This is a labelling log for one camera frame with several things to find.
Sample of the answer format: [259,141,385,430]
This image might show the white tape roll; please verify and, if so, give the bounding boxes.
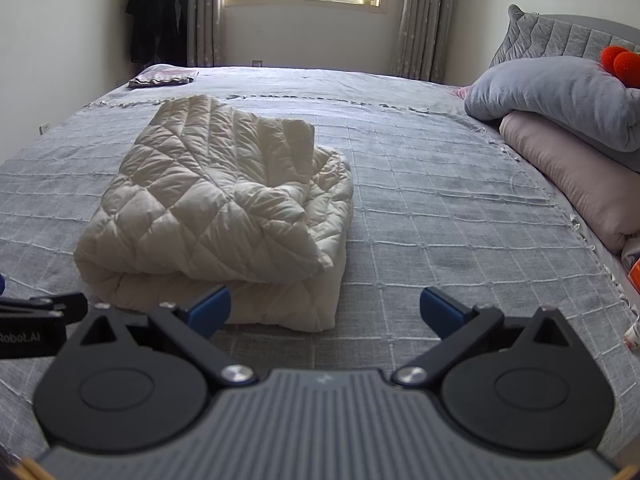
[622,320,640,363]

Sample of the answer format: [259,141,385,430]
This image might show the red plush toy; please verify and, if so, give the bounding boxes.
[600,46,640,88]

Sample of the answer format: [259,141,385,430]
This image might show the grey quilted cushion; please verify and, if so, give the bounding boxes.
[490,4,610,68]

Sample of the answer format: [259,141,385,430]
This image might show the cream quilted blanket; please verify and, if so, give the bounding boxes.
[74,94,355,333]

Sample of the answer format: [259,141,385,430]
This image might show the grey headboard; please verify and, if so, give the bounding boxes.
[537,14,640,55]

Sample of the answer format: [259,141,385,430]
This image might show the pink pillow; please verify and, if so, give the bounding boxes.
[499,112,640,253]

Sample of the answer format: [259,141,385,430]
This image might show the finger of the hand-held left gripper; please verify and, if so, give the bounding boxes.
[0,274,89,326]

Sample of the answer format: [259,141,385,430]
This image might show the grey patterned curtain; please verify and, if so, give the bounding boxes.
[391,0,462,82]
[187,0,229,68]

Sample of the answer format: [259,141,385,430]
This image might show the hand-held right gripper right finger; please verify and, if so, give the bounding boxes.
[392,287,576,389]

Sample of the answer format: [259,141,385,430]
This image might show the dark hanging clothes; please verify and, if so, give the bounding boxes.
[125,0,192,67]

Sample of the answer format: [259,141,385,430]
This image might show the grey pillow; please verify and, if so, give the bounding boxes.
[464,56,640,152]

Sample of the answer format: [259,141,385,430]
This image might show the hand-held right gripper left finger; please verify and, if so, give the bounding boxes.
[67,285,258,387]

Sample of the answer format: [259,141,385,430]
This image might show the small folded patterned cloth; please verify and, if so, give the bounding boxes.
[127,70,200,90]

